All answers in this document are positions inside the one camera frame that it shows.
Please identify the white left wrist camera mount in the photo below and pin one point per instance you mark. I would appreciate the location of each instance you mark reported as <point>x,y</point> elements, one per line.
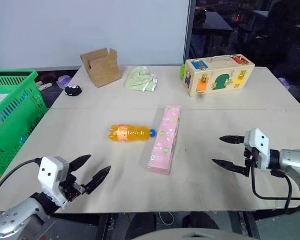
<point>51,175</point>

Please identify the black plush toy with eyes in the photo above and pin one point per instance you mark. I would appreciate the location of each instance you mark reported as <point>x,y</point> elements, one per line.
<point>73,90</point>

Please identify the pale purple plastic object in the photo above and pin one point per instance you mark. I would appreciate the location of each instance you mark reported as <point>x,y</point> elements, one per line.
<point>64,81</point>

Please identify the bright green plastic object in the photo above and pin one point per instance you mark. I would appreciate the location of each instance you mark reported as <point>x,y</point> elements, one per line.
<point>182,71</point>

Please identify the green plastic basket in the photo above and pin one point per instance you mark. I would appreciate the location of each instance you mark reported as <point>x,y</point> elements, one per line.
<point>12,117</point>

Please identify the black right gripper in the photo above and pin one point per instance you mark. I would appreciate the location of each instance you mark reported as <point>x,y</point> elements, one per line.
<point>250,160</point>

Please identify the open brown cardboard box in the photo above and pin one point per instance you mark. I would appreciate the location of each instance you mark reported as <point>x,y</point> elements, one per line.
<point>103,71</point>

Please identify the dark background table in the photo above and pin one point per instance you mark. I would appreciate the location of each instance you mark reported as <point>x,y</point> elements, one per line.
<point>218,21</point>

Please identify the white power strip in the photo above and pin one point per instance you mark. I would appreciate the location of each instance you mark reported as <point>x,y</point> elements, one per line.
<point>44,86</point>

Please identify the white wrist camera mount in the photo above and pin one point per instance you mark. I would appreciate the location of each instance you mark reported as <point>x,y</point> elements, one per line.
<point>51,175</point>
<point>258,145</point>

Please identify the crumpled light green towel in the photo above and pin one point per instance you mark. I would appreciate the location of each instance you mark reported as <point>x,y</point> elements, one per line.
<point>139,78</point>

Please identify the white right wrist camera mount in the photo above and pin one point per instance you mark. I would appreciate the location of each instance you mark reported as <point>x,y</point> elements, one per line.
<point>258,145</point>

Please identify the wooden latch lock box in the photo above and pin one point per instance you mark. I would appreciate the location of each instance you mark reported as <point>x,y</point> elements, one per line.
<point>214,77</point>

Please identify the long pink printed box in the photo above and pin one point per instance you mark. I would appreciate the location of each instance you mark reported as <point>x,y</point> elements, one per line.
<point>166,140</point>

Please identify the black table leg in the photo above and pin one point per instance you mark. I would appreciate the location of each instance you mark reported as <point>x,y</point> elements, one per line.
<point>106,226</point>
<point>249,226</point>

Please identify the light grey robot torso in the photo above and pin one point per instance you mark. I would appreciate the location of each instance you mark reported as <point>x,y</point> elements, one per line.
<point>187,235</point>

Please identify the orange soda plastic bottle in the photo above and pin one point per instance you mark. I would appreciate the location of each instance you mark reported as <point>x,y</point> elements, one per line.
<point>129,133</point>

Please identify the grey window frame post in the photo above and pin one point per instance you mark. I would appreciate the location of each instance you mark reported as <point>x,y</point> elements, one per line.
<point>189,30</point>

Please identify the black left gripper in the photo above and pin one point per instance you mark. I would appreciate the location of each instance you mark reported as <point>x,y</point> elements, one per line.
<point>71,187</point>

